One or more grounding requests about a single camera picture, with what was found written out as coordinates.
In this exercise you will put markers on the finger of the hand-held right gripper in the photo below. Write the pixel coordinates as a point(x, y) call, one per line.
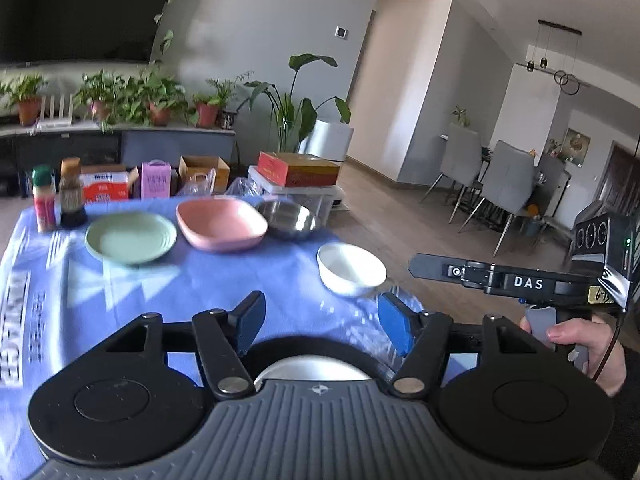
point(432, 266)

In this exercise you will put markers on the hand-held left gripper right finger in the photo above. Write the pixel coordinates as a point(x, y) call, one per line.
point(395, 322)

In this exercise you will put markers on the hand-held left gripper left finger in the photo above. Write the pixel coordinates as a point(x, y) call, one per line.
point(250, 322)

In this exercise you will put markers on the white plate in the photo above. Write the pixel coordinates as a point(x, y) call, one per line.
point(310, 367)

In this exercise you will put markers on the pink bowl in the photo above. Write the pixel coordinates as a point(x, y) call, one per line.
point(220, 222)

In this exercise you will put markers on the stainless steel bowl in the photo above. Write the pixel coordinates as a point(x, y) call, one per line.
point(290, 220)

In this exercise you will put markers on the person's right forearm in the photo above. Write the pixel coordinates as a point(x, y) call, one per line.
point(627, 430)

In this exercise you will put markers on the person's right hand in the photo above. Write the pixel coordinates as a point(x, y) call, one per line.
point(607, 355)

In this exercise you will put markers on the white bowl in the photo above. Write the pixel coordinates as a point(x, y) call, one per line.
point(350, 265)

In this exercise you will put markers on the blue printed tablecloth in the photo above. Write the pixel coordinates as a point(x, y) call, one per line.
point(150, 300)

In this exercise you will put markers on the grey dining chair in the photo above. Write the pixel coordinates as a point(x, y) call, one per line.
point(460, 152)
point(552, 180)
point(510, 175)

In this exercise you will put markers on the clear plastic bag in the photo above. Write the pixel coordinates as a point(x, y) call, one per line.
point(245, 187)

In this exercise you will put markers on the brown door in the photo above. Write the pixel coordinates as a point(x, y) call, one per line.
point(620, 175)

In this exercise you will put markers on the green plate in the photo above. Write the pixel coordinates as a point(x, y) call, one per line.
point(130, 240)

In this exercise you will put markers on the plastic bag of apples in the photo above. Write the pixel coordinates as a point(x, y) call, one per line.
point(197, 185)

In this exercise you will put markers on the small plant on dining table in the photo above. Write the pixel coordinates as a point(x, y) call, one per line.
point(461, 117)

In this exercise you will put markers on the brown cardboard box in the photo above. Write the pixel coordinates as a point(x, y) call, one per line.
point(220, 172)

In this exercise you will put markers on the red and gold box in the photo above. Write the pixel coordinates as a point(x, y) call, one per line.
point(290, 170)

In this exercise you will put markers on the white floor planter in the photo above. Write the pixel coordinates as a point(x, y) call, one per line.
point(332, 140)

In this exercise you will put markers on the pink carton box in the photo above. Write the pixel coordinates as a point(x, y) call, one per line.
point(156, 182)

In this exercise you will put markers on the dark tv cabinet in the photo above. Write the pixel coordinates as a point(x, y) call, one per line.
point(150, 147)

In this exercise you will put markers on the red and white cardboard box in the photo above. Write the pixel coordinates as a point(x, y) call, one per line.
point(102, 185)

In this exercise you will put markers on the large leafy floor plant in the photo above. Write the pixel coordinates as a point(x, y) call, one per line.
point(290, 120)

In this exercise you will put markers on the fern in dark pot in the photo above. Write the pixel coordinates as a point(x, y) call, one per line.
point(227, 119)

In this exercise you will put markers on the pendant lamp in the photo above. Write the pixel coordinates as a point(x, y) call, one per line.
point(565, 77)

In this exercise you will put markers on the potted plant in terracotta pot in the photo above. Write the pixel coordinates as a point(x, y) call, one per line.
point(100, 110)
point(206, 115)
point(29, 112)
point(159, 115)

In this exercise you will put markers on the dark soy sauce bottle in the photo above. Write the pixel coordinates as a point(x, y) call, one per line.
point(72, 195)

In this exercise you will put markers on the green-capped spice bottle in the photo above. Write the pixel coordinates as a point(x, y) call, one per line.
point(44, 210)

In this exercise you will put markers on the white router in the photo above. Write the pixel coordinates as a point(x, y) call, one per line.
point(55, 110)

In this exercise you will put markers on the hanging vine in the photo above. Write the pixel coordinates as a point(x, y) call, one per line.
point(167, 35)

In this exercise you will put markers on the black television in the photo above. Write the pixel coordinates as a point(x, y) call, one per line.
point(75, 10)

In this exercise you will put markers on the framed wall picture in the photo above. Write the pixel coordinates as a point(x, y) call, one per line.
point(576, 147)

